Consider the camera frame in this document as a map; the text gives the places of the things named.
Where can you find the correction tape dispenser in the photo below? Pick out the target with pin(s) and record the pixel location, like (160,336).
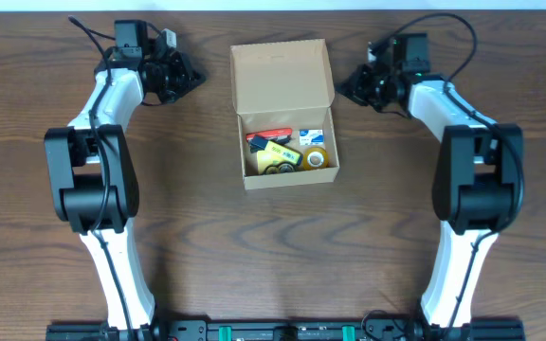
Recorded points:
(279,168)

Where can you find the red black stapler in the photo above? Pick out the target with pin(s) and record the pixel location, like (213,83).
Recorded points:
(281,135)

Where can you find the cardboard box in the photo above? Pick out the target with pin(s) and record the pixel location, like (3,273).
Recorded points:
(284,85)

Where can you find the green clamp right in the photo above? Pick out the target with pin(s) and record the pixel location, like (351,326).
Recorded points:
(348,333)

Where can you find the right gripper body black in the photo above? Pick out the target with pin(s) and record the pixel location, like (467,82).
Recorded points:
(363,86)

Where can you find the green clamp left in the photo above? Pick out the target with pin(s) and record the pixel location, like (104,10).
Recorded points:
(225,333)

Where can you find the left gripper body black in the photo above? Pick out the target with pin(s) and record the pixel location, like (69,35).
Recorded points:
(178,76)

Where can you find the blue white staples box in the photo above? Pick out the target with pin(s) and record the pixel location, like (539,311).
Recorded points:
(311,137)

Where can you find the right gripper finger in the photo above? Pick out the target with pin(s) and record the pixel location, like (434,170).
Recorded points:
(357,87)
(378,52)

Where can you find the yellow adhesive tape roll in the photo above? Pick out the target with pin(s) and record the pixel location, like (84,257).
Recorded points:
(315,158)

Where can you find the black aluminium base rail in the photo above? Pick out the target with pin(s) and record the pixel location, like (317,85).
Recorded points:
(384,329)

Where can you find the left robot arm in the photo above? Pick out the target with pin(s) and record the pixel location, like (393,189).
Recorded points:
(92,178)

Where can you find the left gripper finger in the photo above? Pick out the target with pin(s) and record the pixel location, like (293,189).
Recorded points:
(187,81)
(165,45)

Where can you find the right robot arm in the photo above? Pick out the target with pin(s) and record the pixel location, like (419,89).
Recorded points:
(478,184)

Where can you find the green clamp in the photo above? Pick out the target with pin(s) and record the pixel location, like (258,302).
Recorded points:
(348,333)
(225,333)

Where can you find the yellow highlighter marker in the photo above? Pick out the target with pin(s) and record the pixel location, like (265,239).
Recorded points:
(284,153)

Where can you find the cream sticky note pad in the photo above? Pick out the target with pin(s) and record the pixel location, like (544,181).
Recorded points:
(266,159)

